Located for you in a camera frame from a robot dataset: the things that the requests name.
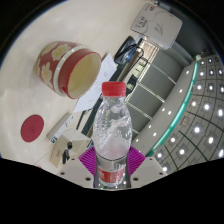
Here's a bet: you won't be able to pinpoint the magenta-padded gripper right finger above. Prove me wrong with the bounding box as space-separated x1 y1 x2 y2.
127 145 168 188

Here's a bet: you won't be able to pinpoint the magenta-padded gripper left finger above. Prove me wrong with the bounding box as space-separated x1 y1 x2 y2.
59 147 98 188

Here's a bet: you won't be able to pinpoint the clear red-capped water bottle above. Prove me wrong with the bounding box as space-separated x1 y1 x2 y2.
92 81 133 190

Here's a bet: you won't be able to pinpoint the white remote control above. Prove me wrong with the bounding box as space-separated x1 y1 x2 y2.
46 112 75 144

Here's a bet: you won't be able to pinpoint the flat round red coaster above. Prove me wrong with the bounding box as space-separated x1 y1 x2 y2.
20 114 45 144

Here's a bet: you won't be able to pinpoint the recessed ceiling lights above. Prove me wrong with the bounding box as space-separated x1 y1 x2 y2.
151 54 224 174

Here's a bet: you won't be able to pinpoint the red floral cup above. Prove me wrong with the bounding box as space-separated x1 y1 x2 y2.
36 40 103 100

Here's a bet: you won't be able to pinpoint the black desk phone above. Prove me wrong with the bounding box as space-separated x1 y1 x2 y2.
113 35 141 66

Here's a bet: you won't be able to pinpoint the white printed paper bag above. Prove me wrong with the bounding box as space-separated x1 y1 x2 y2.
129 2 184 51

